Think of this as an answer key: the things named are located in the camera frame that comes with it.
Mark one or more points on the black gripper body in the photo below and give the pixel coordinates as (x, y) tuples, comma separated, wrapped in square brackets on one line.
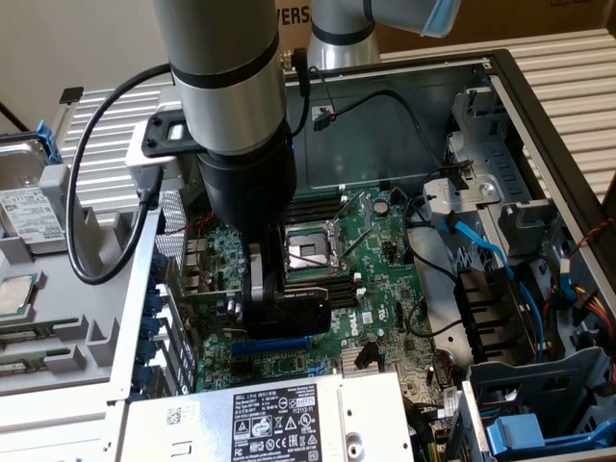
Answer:
[(245, 192)]

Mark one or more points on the green graphics card black cooler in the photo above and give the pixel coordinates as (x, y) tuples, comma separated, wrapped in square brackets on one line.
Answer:
[(303, 313)]

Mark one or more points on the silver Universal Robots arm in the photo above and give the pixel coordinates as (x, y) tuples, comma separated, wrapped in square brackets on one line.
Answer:
[(221, 72)]

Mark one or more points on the blue expansion slot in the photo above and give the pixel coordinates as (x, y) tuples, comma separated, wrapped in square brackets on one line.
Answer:
[(269, 347)]

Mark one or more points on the short black expansion slot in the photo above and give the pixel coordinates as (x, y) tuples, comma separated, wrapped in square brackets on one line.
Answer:
[(241, 369)]

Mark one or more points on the black RAM slot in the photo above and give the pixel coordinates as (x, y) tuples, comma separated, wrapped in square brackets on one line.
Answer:
[(317, 209), (346, 303), (317, 215), (317, 196), (346, 295), (317, 202), (346, 278), (346, 287)]

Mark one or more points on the CPU socket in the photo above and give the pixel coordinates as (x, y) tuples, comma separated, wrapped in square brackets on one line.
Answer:
[(313, 250)]

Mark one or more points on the silver chipset heatsink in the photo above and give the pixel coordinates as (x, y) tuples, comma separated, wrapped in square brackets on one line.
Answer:
[(347, 363)]

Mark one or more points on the blue card retention clip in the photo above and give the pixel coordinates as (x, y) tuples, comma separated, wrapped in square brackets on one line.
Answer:
[(161, 269), (147, 350), (155, 304), (143, 377), (151, 326)]

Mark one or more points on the silver socket locking lever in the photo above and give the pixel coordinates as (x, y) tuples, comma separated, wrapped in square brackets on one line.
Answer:
[(357, 241)]

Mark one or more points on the silver socket cover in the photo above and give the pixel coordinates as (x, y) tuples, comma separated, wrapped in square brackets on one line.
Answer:
[(364, 207)]

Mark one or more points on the green motherboard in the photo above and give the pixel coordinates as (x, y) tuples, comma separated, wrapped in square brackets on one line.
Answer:
[(385, 289)]

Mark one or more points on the silver coin battery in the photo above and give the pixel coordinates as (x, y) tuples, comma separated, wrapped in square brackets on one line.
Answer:
[(381, 206)]

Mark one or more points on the silver power supply unit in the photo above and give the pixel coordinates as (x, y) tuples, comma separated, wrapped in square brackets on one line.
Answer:
[(192, 433)]

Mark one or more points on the open grey PC case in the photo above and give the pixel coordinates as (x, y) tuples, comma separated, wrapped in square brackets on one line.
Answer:
[(385, 144)]

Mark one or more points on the grey parts rack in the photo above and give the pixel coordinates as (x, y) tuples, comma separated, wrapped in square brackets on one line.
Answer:
[(62, 298)]

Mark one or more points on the silver hard disk white label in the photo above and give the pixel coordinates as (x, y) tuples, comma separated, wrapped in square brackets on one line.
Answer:
[(29, 212)]

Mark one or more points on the black plastic fan shroud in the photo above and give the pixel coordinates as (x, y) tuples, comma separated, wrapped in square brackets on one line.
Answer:
[(486, 313)]

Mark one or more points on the green RAM stick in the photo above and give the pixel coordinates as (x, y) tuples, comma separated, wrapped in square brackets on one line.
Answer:
[(19, 368), (24, 333)]

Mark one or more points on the silver CPU chip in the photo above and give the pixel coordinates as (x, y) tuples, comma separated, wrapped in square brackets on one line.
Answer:
[(14, 296)]

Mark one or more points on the blue disk bay latch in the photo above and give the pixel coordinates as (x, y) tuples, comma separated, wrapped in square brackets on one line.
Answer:
[(515, 433)]

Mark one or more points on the brown cardboard box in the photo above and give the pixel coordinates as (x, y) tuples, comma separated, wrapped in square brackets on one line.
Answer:
[(505, 19)]

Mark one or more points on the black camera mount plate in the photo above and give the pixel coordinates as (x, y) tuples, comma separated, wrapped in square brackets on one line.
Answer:
[(166, 135)]

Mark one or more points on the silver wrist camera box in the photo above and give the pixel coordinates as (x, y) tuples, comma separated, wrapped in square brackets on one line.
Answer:
[(137, 154)]

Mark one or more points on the silver bracket post black cap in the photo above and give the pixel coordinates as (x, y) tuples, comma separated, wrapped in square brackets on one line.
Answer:
[(65, 120)]

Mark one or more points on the blue disk caddy bracket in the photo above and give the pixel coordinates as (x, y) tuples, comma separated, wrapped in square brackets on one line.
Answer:
[(45, 139)]

